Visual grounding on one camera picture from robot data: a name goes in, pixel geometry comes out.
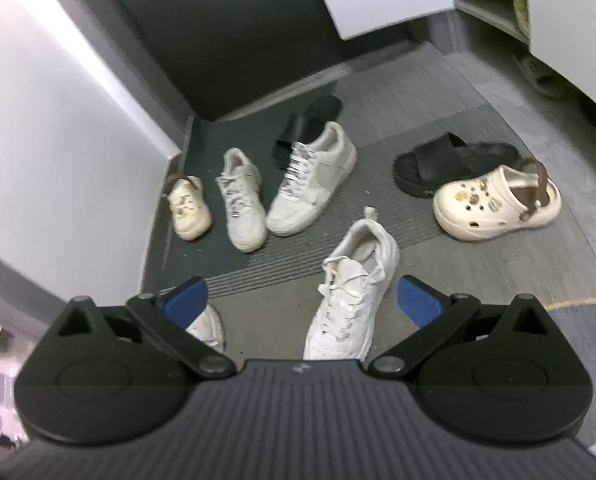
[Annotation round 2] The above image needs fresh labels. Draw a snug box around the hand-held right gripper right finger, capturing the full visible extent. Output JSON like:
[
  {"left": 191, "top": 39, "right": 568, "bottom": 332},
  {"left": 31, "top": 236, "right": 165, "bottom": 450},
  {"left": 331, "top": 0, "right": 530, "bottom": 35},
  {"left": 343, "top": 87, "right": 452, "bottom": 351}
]
[{"left": 368, "top": 276, "right": 564, "bottom": 378}]

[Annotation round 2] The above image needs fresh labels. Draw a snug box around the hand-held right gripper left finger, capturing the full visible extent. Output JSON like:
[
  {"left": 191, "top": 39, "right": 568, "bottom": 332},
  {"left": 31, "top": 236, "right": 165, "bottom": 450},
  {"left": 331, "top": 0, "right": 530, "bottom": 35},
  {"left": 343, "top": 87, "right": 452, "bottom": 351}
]
[{"left": 43, "top": 276, "right": 236, "bottom": 380}]

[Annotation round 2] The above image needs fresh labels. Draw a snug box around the chunky white lace-up sneaker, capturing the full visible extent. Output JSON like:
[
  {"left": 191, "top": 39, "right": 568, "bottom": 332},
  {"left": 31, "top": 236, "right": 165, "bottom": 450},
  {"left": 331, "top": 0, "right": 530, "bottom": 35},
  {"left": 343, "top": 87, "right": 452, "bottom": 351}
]
[
  {"left": 185, "top": 302, "right": 225, "bottom": 354},
  {"left": 303, "top": 206, "right": 400, "bottom": 361}
]

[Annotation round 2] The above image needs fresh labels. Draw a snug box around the cream clog with brown strap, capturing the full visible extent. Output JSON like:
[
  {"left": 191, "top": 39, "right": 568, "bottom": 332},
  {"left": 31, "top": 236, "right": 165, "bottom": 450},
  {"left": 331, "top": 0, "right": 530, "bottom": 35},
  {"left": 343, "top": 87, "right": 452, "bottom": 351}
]
[
  {"left": 165, "top": 172, "right": 214, "bottom": 241},
  {"left": 433, "top": 157, "right": 562, "bottom": 243}
]

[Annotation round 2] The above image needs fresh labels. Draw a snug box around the worn white sneaker silver tag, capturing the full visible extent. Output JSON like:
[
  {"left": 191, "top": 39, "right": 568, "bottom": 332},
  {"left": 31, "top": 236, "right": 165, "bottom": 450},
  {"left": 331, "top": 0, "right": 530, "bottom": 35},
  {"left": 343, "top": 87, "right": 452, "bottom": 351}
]
[{"left": 215, "top": 147, "right": 268, "bottom": 253}]

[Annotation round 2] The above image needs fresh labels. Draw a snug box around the black slide sandal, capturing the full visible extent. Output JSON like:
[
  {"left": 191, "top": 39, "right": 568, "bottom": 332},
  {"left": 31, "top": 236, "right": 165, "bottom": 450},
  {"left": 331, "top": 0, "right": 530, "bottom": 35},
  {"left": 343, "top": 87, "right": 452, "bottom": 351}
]
[
  {"left": 272, "top": 94, "right": 344, "bottom": 171},
  {"left": 393, "top": 132, "right": 521, "bottom": 198}
]

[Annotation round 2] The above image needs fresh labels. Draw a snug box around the white sneaker with grey swoosh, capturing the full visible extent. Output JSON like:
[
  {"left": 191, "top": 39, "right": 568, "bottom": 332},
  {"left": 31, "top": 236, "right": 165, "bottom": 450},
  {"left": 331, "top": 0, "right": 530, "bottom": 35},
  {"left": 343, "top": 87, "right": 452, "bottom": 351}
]
[{"left": 266, "top": 121, "right": 357, "bottom": 237}]

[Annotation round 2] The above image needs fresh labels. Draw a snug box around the dark door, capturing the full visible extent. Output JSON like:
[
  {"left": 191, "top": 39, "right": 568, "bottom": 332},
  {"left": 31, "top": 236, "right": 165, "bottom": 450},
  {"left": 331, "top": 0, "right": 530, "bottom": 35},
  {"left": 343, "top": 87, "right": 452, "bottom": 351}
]
[{"left": 85, "top": 0, "right": 429, "bottom": 122}]

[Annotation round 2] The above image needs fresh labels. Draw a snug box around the yellow-green shoe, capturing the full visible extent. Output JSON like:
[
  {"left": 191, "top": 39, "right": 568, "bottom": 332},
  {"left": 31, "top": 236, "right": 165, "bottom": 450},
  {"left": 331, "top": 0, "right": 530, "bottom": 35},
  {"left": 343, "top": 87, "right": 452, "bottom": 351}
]
[{"left": 510, "top": 0, "right": 529, "bottom": 31}]

